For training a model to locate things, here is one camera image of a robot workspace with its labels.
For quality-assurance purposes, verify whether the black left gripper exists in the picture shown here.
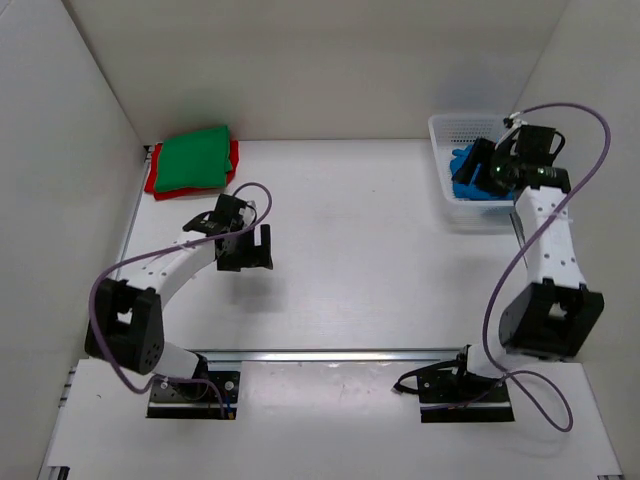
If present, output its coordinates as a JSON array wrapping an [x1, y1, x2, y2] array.
[[217, 222, 272, 271]]

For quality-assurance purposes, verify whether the blue t shirt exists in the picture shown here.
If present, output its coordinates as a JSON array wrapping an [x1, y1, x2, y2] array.
[[449, 145, 513, 201]]

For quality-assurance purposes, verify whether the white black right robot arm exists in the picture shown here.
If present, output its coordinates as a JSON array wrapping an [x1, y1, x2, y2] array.
[[448, 124, 604, 401]]

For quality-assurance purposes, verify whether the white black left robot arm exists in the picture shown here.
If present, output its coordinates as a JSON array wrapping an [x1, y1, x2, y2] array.
[[85, 194, 273, 398]]

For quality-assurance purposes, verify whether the white perforated plastic basket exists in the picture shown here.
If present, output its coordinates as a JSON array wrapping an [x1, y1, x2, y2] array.
[[428, 113, 513, 218]]

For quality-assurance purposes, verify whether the folded red t shirt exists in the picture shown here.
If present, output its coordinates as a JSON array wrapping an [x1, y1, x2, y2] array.
[[144, 140, 240, 201]]

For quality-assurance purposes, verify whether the folded green t shirt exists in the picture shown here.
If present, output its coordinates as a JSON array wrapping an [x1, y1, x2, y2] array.
[[155, 125, 231, 192]]

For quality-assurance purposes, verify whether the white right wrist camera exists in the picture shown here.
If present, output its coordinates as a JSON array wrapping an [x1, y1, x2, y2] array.
[[503, 112, 528, 130]]

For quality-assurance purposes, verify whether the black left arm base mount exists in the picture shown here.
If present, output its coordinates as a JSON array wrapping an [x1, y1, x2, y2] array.
[[146, 362, 241, 421]]

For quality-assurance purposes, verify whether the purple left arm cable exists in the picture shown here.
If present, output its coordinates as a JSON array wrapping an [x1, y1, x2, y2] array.
[[88, 182, 274, 419]]

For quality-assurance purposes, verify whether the aluminium table rail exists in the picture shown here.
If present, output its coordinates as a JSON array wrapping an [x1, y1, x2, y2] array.
[[197, 348, 460, 363]]

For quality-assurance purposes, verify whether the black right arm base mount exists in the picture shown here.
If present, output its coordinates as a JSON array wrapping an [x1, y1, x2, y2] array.
[[393, 348, 515, 424]]

